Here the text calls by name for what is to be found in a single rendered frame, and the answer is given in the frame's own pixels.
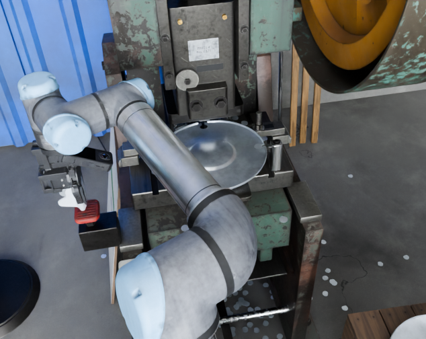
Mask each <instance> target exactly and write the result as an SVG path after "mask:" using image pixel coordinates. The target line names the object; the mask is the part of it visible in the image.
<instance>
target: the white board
mask: <svg viewBox="0 0 426 339"><path fill-rule="evenodd" d="M110 152H111V153H112V156H113V166H112V168H111V170H110V171H109V175H108V206H107V212H112V211H116V212H117V215H118V209H120V177H119V165H118V142H117V138H116V131H115V127H111V128H110ZM117 253H118V247H117V246H116V247H111V248H109V263H110V292H111V304H114V295H115V280H116V264H117Z"/></svg>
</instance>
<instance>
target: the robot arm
mask: <svg viewBox="0 0 426 339"><path fill-rule="evenodd" d="M59 87H60V86H59V85H58V83H57V81H56V77H55V76H54V75H53V74H52V73H49V72H46V71H37V72H33V73H29V74H27V75H25V76H23V77H22V78H21V79H20V80H19V82H18V84H17V88H18V90H19V94H20V97H19V98H20V99H21V100H22V103H23V105H24V109H25V111H26V114H27V117H28V120H29V122H30V126H31V127H32V131H33V134H34V137H35V139H36V140H34V141H32V148H31V152H32V155H35V156H36V159H37V162H38V165H39V167H38V179H39V181H40V184H41V186H42V189H43V191H44V193H45V194H47V193H52V192H53V193H57V192H59V194H60V195H61V196H64V198H62V199H60V200H59V201H58V204H59V205H60V206H75V207H78V208H80V210H81V211H84V210H85V208H86V206H87V198H86V193H85V187H84V181H83V175H82V172H81V166H82V167H88V168H91V169H95V170H101V171H105V172H109V171H110V170H111V168H112V166H113V156H112V153H111V152H109V151H102V150H99V149H94V148H90V147H87V146H88V144H89V142H90V140H91V136H92V135H94V134H97V133H100V132H101V131H104V130H107V129H109V128H111V127H114V126H117V127H118V129H119V130H120V131H121V132H122V134H123V135H124V136H125V137H126V138H127V139H128V141H129V142H130V144H131V145H132V146H133V147H134V149H135V150H136V151H137V153H138V154H139V155H140V156H141V157H142V159H143V160H144V162H145V163H146V164H147V165H148V166H149V168H150V169H151V171H152V172H153V173H154V175H156V177H157V178H158V179H159V181H160V182H161V183H162V185H163V186H164V187H165V188H166V190H167V191H168V193H170V195H171V196H172V197H173V199H174V200H175V201H176V203H177V204H178V205H179V206H180V208H181V209H182V211H183V212H184V213H185V214H186V215H187V226H188V228H189V229H188V230H187V231H185V232H183V233H181V234H179V235H177V236H176V237H174V238H172V239H170V240H168V241H166V242H165V243H162V244H161V245H159V246H157V247H155V248H153V249H151V250H149V251H148V252H143V253H141V254H139V255H137V257H136V258H135V259H133V260H132V261H130V262H129V263H127V264H125V265H123V266H122V267H121V268H120V269H119V271H118V272H117V275H116V280H115V286H116V294H117V298H118V303H119V306H120V309H121V312H122V315H123V317H124V319H125V320H126V325H127V326H128V329H129V331H130V333H131V334H132V337H133V338H134V339H217V338H216V335H215V333H216V331H217V329H218V327H219V323H220V316H219V312H218V309H217V306H216V304H217V303H219V302H220V301H222V300H223V299H225V298H227V297H228V296H229V295H231V294H233V293H235V292H236V291H238V290H239V289H240V288H241V287H242V286H243V285H244V284H245V283H246V282H247V281H248V279H249V277H250V275H251V273H252V272H253V269H254V266H255V262H256V259H257V234H256V230H255V226H254V223H253V220H252V218H251V215H250V213H249V211H248V209H247V208H246V206H245V204H244V203H243V201H242V200H241V199H240V198H239V197H238V196H237V195H236V193H235V192H234V191H233V190H232V189H230V188H222V187H221V186H220V184H219V183H218V182H217V181H216V180H215V179H214V178H213V177H212V176H211V175H210V173H209V172H208V171H207V170H206V169H205V168H204V166H203V165H202V164H201V163H200V162H199V161H198V160H197V159H196V158H195V157H194V155H193V154H192V153H191V152H190V151H189V150H188V148H187V147H186V146H185V145H184V144H183V143H182V142H181V141H180V140H179V139H178V137H177V136H176V135H175V134H174V133H173V131H172V130H171V129H170V128H169V127H168V126H167V125H166V124H165V123H164V122H163V120H162V119H161V118H160V117H159V116H158V115H157V113H156V112H155V111H154V110H153V108H154V106H155V101H154V97H153V93H152V91H151V90H150V89H149V87H148V84H147V83H146V82H145V81H144V80H143V79H141V78H135V79H131V80H128V81H121V82H119V83H118V84H116V85H113V86H111V87H107V88H105V89H102V90H99V91H97V92H94V93H91V94H88V95H86V96H83V97H80V98H77V99H75V100H71V101H69V102H68V101H66V100H65V99H64V98H63V96H62V95H61V93H60V90H59ZM40 170H41V172H40ZM43 184H44V186H43ZM44 188H45V189H44Z"/></svg>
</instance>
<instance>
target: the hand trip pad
mask: <svg viewBox="0 0 426 339"><path fill-rule="evenodd" d="M99 217H100V205H99V201H98V200H96V199H91V200H87V206H86V208H85V210H84V211H81V210H80V208H78V207H75V216H74V219H75V222H76V223H78V224H84V223H92V222H96V221H97V220H98V219H99Z"/></svg>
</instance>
